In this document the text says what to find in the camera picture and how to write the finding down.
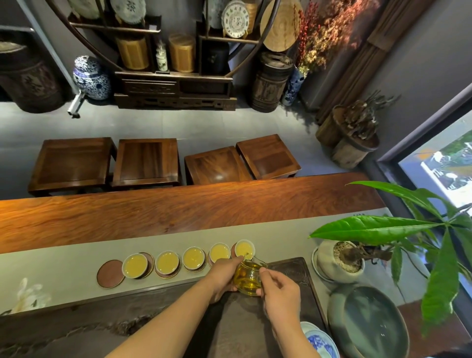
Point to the person's left hand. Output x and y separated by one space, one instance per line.
221 276

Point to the person's right hand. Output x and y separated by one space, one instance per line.
282 298

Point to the person's left thumb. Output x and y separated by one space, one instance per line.
229 288

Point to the person's right thumb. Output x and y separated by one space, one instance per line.
262 289

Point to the glass tea pitcher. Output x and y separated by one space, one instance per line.
249 278

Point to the person's left forearm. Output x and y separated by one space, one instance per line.
173 324

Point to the person's right forearm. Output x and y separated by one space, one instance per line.
295 343

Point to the white teacup with tea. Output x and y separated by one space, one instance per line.
194 258
244 249
135 266
167 262
219 252

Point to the dark stone tea tray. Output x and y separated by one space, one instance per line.
228 328

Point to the white saucer under pot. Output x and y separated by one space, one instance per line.
314 263

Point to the white round plant pot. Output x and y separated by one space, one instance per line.
328 263

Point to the blue and white bowl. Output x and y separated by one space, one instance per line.
320 343

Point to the large teal ceramic basin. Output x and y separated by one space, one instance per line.
365 324

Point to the row of brown round coasters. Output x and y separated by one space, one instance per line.
110 274

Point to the dark wooden square stool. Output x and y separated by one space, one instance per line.
269 156
146 162
217 166
70 164

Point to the green leafy plant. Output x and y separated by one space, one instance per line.
372 227

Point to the grey table runner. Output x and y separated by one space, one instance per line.
66 265

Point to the wooden bucket with dried roots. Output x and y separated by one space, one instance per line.
356 145

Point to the weathered wooden bucket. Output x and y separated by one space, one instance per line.
328 127

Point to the white flower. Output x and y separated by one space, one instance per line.
27 295

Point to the blue and white vase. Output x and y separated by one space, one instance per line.
293 88

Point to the dark carved wooden barrel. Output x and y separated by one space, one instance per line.
271 83

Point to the dark wooden display shelf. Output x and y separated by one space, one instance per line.
177 88

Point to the window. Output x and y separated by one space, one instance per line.
438 162

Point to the black tea canister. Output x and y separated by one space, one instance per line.
216 57

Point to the bamboo woven canister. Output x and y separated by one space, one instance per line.
181 53
132 53

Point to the small white porcelain bottle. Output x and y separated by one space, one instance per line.
161 57

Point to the blue and white porcelain jar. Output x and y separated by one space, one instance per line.
90 77

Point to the brown curtain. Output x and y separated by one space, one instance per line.
368 51

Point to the round woven bamboo tray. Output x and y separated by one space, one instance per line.
282 24

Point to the dried red flower branches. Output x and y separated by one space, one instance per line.
328 29

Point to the white round tea cake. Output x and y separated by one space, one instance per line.
235 19

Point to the tall bamboo canister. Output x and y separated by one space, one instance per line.
252 16

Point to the large dark lidded jar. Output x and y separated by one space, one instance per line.
29 77

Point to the white patterned display plate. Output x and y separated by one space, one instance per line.
129 9

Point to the grey metal stand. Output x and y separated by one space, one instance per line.
44 48

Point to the pale display plate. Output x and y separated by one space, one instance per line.
84 7

